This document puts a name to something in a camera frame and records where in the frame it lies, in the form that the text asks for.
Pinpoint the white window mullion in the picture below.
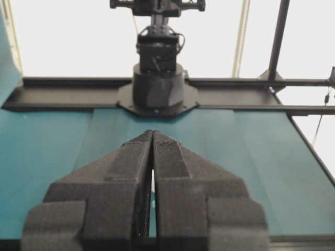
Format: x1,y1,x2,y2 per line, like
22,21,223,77
1,0,25,76
231,0,252,79

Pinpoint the black table frame rail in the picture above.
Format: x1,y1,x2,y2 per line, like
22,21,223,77
0,75,335,117
0,235,335,251

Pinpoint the black frame post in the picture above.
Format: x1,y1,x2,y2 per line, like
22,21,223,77
258,0,291,92

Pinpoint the blue-green table cloth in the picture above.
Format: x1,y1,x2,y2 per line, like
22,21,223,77
0,106,335,243

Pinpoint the thin hanging black cable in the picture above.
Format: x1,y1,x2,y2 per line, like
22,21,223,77
312,86,335,147

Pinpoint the black table edge rail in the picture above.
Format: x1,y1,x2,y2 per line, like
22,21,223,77
286,113,335,185

